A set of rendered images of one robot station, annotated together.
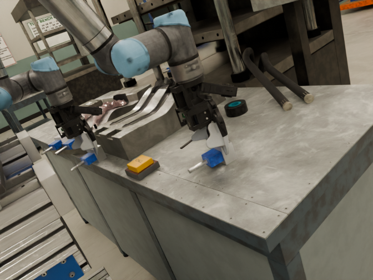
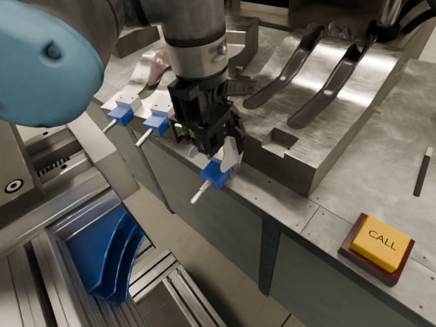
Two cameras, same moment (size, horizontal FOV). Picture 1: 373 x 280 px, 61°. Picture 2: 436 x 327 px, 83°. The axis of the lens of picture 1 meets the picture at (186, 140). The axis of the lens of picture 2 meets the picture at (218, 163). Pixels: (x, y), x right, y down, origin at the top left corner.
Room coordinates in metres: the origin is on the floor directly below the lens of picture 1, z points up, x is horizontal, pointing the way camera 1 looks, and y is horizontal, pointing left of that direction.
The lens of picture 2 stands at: (0.80, 0.39, 1.21)
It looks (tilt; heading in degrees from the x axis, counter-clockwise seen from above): 48 degrees down; 352
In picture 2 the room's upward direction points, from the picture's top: 9 degrees counter-clockwise
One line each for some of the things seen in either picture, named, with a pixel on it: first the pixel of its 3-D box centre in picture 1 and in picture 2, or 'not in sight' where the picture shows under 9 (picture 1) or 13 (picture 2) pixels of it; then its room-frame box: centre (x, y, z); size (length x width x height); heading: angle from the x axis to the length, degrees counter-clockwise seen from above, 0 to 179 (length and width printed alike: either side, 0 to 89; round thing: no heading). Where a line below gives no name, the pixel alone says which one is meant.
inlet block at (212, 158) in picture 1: (209, 159); not in sight; (0.76, -0.04, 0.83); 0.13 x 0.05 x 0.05; 110
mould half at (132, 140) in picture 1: (157, 110); (315, 84); (1.25, 0.07, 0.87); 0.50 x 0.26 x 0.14; 123
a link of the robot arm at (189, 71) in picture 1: (187, 70); not in sight; (0.76, -0.06, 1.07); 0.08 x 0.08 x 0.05
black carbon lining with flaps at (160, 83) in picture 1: (149, 100); (312, 67); (1.25, 0.08, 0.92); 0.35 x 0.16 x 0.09; 123
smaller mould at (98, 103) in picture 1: (84, 111); (128, 36); (1.92, 0.52, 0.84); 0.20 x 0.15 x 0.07; 123
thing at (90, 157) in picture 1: (86, 160); (212, 178); (1.10, 0.37, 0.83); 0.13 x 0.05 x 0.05; 131
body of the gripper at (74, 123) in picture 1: (69, 119); (204, 108); (1.11, 0.36, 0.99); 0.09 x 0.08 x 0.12; 131
